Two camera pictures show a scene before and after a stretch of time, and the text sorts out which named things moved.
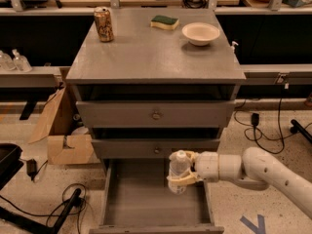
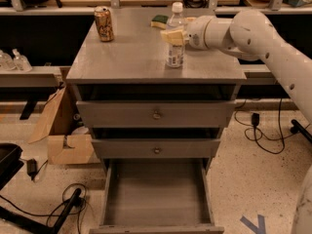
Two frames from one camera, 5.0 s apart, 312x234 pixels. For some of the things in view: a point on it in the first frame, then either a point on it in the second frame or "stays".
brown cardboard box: (67, 141) stays
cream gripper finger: (185, 180) → (176, 37)
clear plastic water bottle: (179, 163) → (175, 21)
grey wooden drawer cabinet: (149, 82) stays
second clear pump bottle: (6, 62) stays
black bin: (10, 162) stays
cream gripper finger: (192, 155) → (191, 19)
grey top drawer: (155, 113) stays
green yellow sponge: (165, 21) stays
